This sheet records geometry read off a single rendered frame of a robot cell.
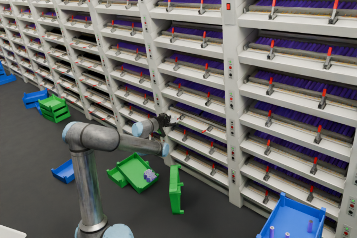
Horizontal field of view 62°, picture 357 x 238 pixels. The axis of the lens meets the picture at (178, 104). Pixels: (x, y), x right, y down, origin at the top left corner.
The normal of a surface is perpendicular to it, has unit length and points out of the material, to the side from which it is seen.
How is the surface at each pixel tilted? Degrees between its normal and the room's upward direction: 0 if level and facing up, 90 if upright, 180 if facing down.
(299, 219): 0
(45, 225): 0
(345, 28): 107
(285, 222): 0
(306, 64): 17
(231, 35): 90
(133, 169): 22
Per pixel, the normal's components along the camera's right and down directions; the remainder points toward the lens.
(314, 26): -0.64, 0.63
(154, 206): -0.11, -0.89
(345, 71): -0.30, -0.73
